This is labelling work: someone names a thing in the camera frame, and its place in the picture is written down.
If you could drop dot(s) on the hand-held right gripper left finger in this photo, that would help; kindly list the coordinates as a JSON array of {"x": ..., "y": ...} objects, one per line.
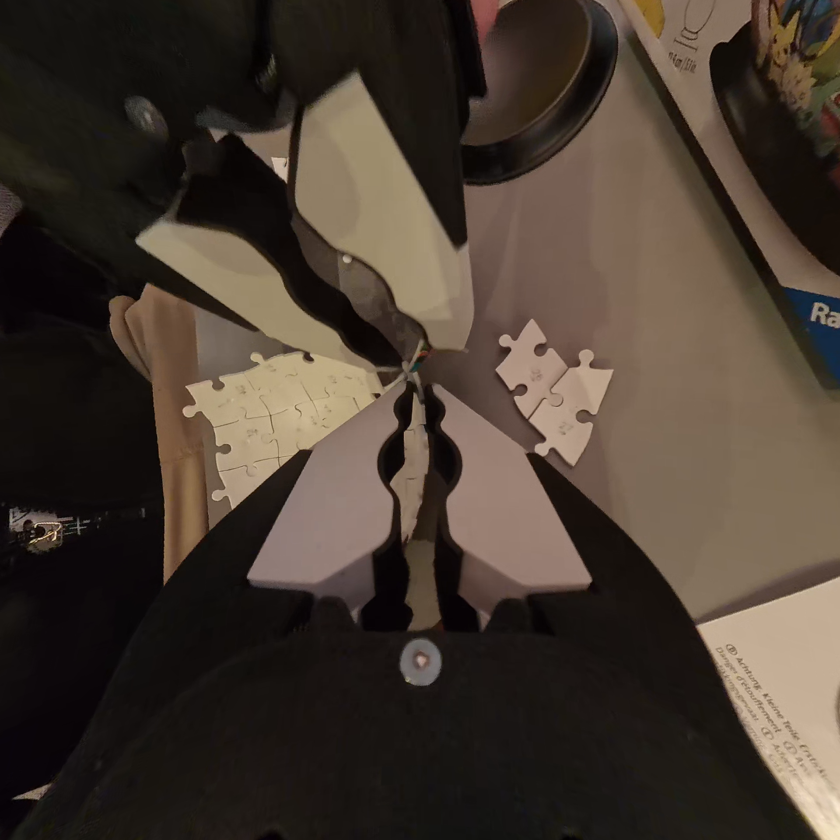
[{"x": 315, "y": 525}]

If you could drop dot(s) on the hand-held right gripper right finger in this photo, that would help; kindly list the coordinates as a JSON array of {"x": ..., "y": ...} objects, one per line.
[{"x": 518, "y": 525}]

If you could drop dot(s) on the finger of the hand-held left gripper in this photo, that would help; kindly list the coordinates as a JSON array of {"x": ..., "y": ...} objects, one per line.
[
  {"x": 387, "y": 210},
  {"x": 223, "y": 269}
]

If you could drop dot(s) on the partly built puzzle ball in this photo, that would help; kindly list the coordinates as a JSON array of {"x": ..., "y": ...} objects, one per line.
[{"x": 262, "y": 420}]

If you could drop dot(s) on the small joined puzzle piece cluster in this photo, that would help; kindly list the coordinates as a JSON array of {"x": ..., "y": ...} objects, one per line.
[{"x": 554, "y": 394}]

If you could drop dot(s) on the black round ball stand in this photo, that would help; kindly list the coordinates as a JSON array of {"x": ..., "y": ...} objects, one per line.
[{"x": 551, "y": 85}]

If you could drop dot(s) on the blue puzzle box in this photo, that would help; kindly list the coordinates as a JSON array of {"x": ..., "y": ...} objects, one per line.
[{"x": 754, "y": 164}]

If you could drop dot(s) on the person's beige trouser leg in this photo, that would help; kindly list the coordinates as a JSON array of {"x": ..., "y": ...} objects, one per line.
[{"x": 177, "y": 407}]

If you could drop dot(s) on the person's black clothing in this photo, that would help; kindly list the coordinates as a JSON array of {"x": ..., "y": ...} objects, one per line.
[{"x": 65, "y": 407}]

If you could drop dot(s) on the white instruction leaflet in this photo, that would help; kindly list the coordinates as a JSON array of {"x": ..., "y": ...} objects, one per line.
[{"x": 781, "y": 709}]

